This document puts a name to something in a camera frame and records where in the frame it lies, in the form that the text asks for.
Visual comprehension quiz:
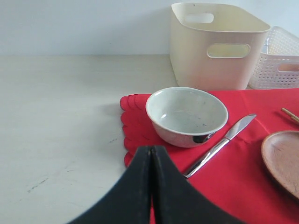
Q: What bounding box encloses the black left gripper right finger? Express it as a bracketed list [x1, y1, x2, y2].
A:
[151, 146, 242, 224]

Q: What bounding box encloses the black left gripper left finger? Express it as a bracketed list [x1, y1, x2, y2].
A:
[70, 146, 151, 224]

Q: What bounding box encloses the white milk carton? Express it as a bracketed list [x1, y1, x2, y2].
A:
[262, 37, 269, 54]

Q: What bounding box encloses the red tablecloth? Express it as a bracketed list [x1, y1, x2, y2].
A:
[120, 88, 299, 224]

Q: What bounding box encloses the white ceramic bowl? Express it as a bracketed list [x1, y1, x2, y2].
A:
[145, 87, 228, 148]

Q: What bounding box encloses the silver table knife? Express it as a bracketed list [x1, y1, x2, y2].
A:
[184, 113, 256, 178]

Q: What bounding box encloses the brown wooden plate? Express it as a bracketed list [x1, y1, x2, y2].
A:
[261, 130, 299, 199]

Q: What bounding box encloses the upper wooden chopstick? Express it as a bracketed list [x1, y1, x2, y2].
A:
[281, 108, 299, 123]

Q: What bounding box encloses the cream plastic bin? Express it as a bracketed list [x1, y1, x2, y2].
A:
[170, 2, 271, 91]

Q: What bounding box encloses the brown egg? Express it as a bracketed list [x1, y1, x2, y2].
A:
[278, 64, 299, 72]

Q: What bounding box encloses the white perforated plastic basket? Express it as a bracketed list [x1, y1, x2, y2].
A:
[249, 26, 299, 89]

